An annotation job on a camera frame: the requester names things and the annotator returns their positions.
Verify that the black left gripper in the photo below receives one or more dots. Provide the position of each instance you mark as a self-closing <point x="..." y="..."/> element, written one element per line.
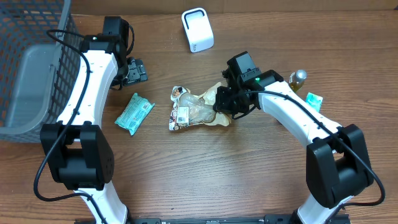
<point x="136" y="71"/>

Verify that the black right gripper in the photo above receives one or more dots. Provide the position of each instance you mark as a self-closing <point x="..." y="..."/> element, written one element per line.
<point x="225" y="106"/>

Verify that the green flushable wipes pack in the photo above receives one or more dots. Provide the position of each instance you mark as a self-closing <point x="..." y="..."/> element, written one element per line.
<point x="134" y="114"/>

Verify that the brown mixed nuts bag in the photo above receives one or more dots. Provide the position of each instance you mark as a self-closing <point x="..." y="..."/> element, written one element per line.
<point x="190" y="110"/>

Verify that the yellow oil bottle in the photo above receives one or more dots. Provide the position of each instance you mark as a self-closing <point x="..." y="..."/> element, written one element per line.
<point x="297" y="80"/>

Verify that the small teal tissue pack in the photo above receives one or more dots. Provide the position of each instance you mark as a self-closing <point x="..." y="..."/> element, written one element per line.
<point x="315" y="101"/>

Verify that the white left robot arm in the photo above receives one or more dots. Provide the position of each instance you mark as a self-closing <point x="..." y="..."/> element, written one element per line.
<point x="76" y="150"/>

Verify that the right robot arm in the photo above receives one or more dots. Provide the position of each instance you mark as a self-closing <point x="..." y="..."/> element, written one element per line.
<point x="337" y="161"/>

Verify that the white barcode scanner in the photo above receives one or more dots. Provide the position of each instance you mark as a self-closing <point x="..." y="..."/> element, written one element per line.
<point x="198" y="29"/>

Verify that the dark grey plastic basket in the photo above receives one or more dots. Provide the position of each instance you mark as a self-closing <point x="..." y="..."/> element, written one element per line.
<point x="37" y="73"/>

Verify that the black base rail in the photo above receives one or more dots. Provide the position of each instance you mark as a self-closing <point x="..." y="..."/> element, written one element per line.
<point x="267" y="219"/>

